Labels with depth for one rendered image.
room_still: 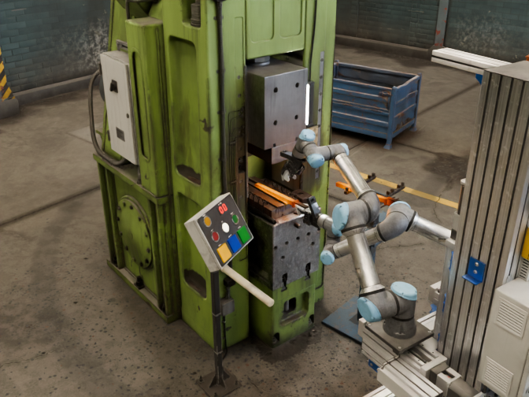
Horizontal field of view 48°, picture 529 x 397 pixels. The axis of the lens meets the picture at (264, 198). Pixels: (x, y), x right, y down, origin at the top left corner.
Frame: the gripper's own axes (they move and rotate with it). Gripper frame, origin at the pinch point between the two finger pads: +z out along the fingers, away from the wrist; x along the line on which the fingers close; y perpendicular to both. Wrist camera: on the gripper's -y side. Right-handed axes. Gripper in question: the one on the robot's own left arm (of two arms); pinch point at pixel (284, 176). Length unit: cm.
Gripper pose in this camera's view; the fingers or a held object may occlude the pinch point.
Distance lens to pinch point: 321.9
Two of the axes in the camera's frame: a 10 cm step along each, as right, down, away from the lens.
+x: 7.9, -2.8, 5.5
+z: -2.8, 6.3, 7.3
